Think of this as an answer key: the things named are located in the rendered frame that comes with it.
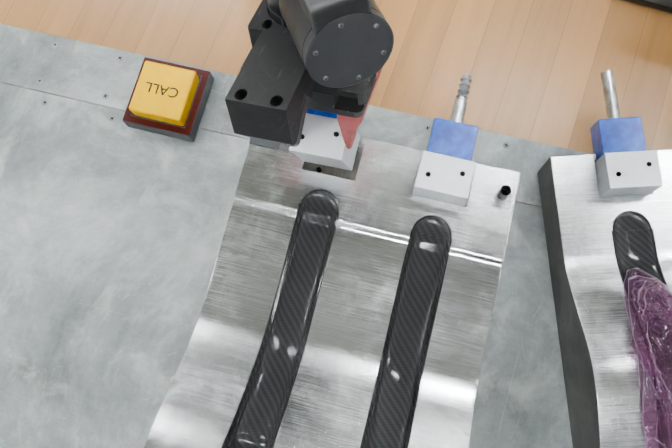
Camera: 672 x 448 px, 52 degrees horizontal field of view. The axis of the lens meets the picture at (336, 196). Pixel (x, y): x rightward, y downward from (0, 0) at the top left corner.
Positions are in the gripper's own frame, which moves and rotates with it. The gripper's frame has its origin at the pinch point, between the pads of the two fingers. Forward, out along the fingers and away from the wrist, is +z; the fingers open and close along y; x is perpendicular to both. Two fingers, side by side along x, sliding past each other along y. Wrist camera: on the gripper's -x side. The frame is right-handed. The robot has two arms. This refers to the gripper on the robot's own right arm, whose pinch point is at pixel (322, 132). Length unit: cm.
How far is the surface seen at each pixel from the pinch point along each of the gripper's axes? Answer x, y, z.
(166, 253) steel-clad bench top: -7.5, -16.6, 16.0
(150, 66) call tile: 8.8, -23.2, 5.1
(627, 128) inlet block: 13.1, 27.0, 6.4
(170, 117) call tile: 4.1, -19.2, 7.4
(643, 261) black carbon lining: 2.3, 30.8, 12.8
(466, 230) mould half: -1.7, 14.0, 8.0
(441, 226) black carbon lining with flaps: -1.8, 11.7, 8.1
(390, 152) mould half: 3.3, 5.5, 5.0
